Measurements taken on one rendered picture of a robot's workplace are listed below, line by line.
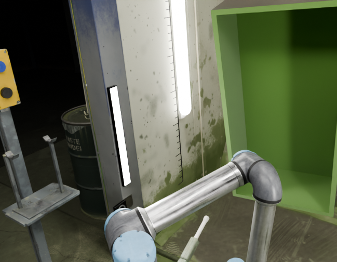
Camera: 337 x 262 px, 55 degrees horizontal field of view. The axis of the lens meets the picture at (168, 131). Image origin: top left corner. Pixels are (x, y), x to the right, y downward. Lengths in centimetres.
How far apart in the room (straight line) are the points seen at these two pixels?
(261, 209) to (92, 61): 115
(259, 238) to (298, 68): 101
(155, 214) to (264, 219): 44
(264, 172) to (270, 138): 95
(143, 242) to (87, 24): 115
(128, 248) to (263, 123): 137
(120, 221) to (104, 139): 76
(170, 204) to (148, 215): 10
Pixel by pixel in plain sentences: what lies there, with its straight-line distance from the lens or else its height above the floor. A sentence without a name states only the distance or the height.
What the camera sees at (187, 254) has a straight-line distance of 194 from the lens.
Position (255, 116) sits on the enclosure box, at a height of 94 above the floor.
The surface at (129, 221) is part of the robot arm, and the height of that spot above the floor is 90.
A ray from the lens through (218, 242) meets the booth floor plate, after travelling 252.
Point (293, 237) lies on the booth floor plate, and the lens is 262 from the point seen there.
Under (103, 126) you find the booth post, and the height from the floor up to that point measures 104.
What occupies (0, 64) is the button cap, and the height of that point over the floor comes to 149.
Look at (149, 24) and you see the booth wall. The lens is 213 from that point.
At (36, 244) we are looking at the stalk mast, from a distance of 208.
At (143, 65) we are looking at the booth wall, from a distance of 207.
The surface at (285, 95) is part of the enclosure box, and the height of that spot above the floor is 110.
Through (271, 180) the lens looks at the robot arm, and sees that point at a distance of 137.
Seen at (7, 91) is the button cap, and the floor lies 137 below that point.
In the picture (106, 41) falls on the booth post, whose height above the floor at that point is 152.
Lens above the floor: 168
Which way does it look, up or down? 21 degrees down
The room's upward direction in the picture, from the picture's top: 5 degrees counter-clockwise
